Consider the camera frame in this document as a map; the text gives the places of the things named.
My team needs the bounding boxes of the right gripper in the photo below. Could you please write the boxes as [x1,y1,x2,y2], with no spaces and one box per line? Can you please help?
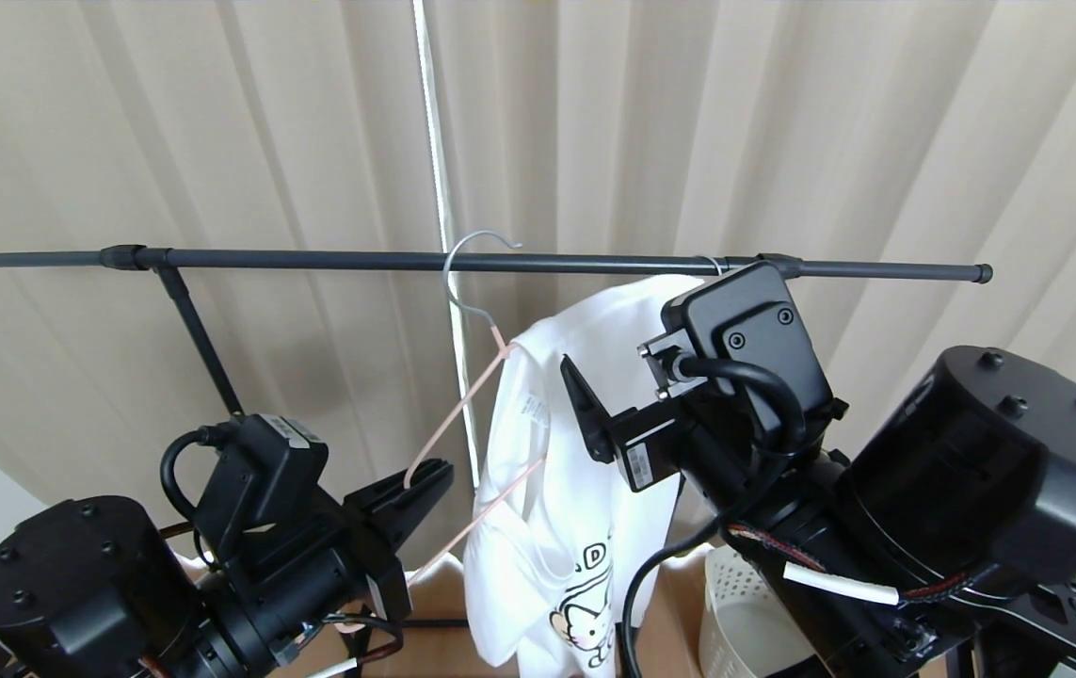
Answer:
[561,355,840,524]

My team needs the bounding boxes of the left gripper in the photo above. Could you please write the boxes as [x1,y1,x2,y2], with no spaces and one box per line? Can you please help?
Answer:
[236,513,411,651]

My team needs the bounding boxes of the white printed t-shirt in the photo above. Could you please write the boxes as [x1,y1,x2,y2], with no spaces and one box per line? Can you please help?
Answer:
[462,273,719,678]

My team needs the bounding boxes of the pink clothes hanger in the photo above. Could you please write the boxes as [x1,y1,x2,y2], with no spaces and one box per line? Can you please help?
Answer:
[403,230,548,583]

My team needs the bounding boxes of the white laundry basket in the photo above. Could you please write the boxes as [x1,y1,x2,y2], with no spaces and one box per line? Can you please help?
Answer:
[698,544,823,678]

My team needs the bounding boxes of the black clothes rack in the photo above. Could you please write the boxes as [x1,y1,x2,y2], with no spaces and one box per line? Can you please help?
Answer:
[0,243,994,420]

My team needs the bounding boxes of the beige curtain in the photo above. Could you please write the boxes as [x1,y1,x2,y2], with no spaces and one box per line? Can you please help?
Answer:
[0,0,1076,571]

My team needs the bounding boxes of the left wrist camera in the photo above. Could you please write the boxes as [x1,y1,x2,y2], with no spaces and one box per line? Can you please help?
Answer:
[191,413,330,558]

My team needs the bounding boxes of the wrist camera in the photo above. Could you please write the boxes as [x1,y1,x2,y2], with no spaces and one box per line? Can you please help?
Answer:
[191,413,330,558]
[638,261,837,445]

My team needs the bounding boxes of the black cable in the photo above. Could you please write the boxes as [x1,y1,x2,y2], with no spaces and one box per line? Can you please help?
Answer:
[620,518,723,678]
[159,426,223,543]

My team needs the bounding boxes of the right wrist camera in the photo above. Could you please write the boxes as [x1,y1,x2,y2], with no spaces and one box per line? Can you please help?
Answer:
[638,261,837,445]

